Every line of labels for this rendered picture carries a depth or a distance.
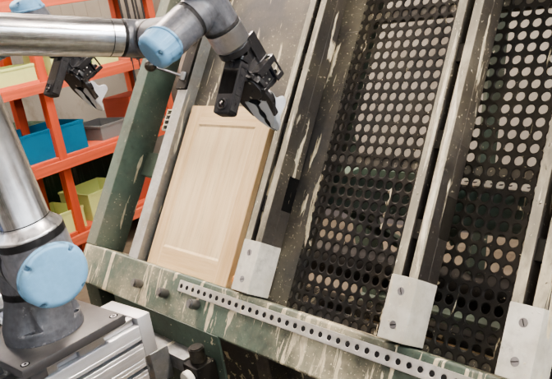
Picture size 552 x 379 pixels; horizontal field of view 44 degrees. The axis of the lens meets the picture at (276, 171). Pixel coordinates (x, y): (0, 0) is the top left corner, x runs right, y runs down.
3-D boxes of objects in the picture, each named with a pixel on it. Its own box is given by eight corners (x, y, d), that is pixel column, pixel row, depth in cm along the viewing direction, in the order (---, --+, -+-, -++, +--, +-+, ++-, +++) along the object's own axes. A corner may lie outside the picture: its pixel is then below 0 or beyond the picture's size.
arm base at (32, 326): (29, 356, 124) (15, 306, 122) (-10, 338, 134) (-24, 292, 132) (98, 318, 135) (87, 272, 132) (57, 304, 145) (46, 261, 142)
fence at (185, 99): (139, 258, 210) (128, 256, 207) (223, -29, 223) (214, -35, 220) (148, 261, 206) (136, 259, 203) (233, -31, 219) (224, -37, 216)
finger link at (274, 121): (299, 115, 148) (280, 81, 143) (285, 133, 145) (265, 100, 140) (287, 115, 150) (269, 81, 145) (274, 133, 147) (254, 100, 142)
